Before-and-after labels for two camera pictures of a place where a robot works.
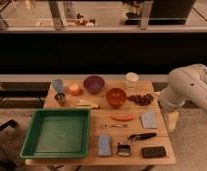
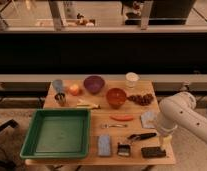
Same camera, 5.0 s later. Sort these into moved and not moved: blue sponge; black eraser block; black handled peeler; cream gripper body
Moved: cream gripper body
Not moved: black handled peeler; black eraser block; blue sponge
